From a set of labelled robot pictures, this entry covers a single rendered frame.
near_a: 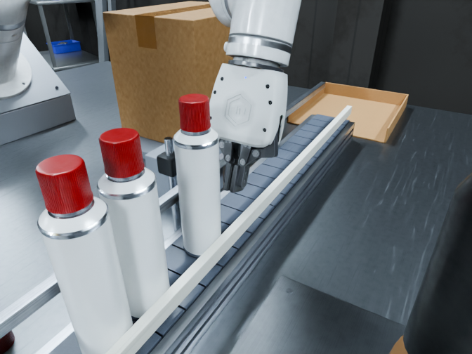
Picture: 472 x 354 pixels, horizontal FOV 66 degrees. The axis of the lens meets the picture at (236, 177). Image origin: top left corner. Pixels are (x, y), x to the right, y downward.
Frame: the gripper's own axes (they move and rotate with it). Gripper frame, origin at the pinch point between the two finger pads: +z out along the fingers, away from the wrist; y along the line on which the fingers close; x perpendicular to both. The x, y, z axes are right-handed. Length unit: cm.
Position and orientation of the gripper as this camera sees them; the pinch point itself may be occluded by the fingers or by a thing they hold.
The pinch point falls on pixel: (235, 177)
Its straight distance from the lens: 52.2
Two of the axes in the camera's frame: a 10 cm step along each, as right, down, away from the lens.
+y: 8.6, 2.6, -4.4
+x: 4.8, -1.1, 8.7
